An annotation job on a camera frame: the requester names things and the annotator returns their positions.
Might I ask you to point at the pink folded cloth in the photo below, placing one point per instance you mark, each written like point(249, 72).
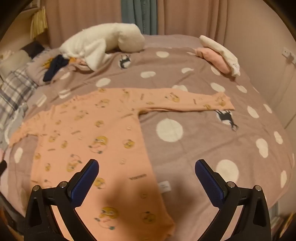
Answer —
point(212, 58)

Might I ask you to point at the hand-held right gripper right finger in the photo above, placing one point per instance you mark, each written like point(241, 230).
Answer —
point(209, 183)

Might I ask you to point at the white wall socket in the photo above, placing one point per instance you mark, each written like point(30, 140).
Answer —
point(288, 53)

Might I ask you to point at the pink curtain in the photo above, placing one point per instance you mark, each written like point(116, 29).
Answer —
point(196, 16)

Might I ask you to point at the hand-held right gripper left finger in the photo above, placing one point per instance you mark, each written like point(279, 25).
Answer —
point(84, 183)

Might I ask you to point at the white folded cloth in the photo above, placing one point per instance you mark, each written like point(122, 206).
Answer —
point(222, 51)

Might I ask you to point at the plaid grey white pillow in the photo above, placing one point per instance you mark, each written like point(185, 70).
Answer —
point(16, 90)

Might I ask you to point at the cream white pillow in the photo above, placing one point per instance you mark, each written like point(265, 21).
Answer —
point(13, 61)

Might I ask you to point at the navy blue cloth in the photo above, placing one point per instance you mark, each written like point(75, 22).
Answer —
point(55, 67)

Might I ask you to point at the white plush goose toy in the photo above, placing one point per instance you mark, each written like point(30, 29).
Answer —
point(92, 44)

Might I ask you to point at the dark brown pillow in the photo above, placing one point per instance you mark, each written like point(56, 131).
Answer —
point(33, 49)

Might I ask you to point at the brown polka dot blanket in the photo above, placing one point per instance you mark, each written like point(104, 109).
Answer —
point(192, 148)

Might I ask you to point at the teal curtain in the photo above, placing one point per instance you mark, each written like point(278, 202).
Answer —
point(138, 14)

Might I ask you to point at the orange cartoon print shirt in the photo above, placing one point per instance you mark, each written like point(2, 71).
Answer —
point(92, 129)

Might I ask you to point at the yellow tassel bundle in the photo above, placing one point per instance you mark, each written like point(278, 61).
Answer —
point(38, 23)

